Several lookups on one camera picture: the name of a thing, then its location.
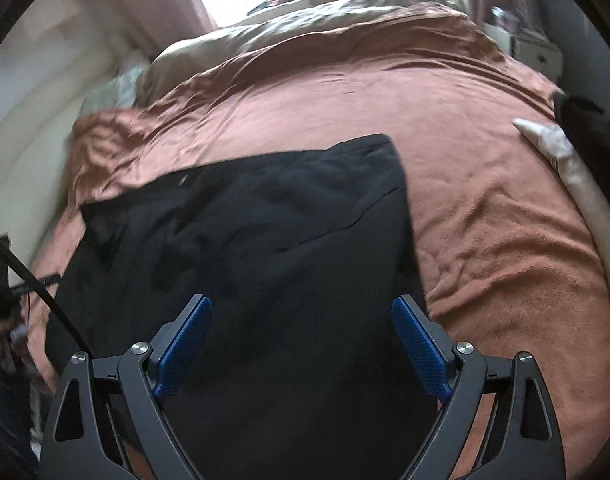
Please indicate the white nightstand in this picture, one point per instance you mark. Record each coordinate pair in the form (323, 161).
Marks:
(535, 50)

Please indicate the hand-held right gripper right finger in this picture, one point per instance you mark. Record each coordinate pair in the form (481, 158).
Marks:
(422, 350)

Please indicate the cream padded headboard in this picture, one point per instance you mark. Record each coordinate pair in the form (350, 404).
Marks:
(30, 160)

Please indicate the wide pink curtain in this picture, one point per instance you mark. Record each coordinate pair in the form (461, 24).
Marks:
(150, 5)

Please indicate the beige duvet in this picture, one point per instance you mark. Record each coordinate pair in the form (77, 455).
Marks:
(295, 25)

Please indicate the brown bed sheet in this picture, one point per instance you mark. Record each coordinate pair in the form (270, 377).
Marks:
(485, 220)

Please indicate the black folded cloth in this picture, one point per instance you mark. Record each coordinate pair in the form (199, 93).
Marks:
(590, 120)

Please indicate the white rolled mat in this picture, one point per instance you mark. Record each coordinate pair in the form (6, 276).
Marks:
(580, 180)

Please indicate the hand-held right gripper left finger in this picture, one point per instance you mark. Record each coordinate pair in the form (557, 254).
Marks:
(182, 345)

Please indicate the person's left hand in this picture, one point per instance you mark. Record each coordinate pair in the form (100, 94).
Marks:
(5, 345)

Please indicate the black jacket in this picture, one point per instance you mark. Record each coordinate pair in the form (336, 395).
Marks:
(260, 240)

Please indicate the pale green pillow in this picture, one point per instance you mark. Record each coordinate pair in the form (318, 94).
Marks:
(120, 85)

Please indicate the bottles on nightstand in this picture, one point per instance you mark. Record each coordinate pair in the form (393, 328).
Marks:
(515, 10)

